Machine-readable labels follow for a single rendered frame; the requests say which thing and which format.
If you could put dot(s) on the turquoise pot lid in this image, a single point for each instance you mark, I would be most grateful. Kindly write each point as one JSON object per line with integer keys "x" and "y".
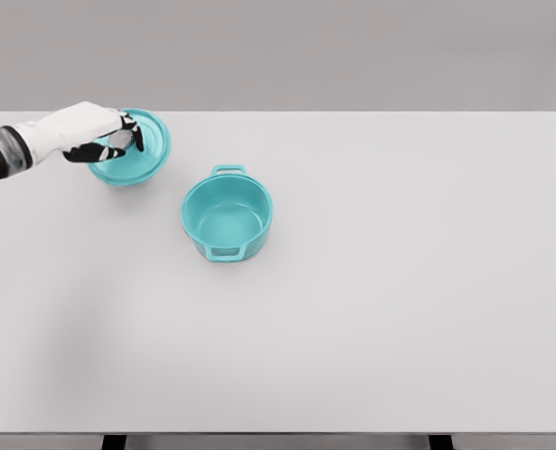
{"x": 151, "y": 145}

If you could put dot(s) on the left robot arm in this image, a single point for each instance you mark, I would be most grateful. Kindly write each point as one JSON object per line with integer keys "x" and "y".
{"x": 10, "y": 150}

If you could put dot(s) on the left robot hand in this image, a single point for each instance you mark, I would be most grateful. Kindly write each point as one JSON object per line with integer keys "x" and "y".
{"x": 83, "y": 124}

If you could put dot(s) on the turquoise pot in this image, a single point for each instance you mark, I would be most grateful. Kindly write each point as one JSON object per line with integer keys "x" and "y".
{"x": 226, "y": 220}

